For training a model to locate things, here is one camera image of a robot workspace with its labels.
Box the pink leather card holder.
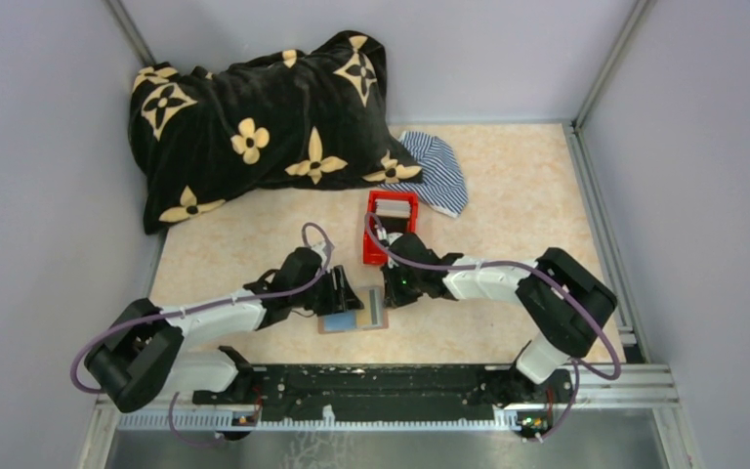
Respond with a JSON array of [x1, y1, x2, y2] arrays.
[[317, 286, 389, 334]]

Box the red plastic bin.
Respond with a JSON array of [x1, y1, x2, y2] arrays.
[[362, 191, 419, 266]]

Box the black card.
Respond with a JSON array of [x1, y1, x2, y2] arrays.
[[381, 217, 413, 234]]

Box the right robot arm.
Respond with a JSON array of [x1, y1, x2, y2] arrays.
[[376, 234, 618, 385]]

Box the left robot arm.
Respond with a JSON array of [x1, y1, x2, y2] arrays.
[[79, 247, 363, 413]]

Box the grey cards in bin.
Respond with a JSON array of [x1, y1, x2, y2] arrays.
[[375, 198, 412, 219]]

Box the blue striped cloth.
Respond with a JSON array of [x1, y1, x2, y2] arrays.
[[380, 131, 469, 219]]

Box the black floral blanket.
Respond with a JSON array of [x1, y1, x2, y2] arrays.
[[128, 30, 425, 235]]

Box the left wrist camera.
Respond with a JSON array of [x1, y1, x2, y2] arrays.
[[309, 240, 335, 263]]

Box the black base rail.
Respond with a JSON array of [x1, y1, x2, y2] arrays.
[[192, 364, 572, 422]]

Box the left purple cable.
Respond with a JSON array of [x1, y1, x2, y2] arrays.
[[69, 222, 336, 448]]

